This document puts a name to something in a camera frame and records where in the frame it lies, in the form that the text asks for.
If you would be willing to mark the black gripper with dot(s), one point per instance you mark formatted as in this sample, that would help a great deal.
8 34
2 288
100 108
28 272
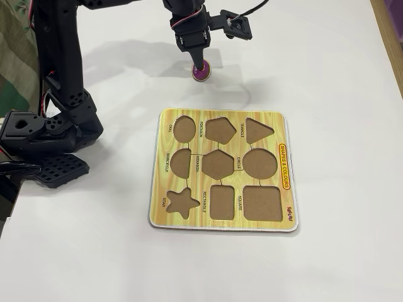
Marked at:
192 43

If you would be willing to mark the purple oval piece yellow pin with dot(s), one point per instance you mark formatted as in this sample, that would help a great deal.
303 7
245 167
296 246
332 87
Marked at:
201 75

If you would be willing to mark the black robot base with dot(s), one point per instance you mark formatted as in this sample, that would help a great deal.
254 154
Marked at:
31 132

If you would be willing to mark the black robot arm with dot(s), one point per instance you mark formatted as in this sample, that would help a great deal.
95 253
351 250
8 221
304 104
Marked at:
60 63

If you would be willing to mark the wooden shape puzzle board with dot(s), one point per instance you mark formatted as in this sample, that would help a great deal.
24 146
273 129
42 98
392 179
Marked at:
283 126

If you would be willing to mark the purple plastic object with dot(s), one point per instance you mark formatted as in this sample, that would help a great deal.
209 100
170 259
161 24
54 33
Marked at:
399 19

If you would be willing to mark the black grid table clamp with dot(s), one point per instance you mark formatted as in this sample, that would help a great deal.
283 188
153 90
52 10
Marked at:
60 171

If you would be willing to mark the green patterned cloth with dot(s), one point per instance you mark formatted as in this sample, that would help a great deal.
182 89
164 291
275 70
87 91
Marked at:
15 47

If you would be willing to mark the tan wooden edge strip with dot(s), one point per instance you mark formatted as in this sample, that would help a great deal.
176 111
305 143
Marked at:
385 19

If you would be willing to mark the glossy black curved bar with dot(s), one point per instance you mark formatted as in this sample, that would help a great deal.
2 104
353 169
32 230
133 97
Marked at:
19 168

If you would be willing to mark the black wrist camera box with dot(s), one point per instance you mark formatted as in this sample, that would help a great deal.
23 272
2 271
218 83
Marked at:
237 26

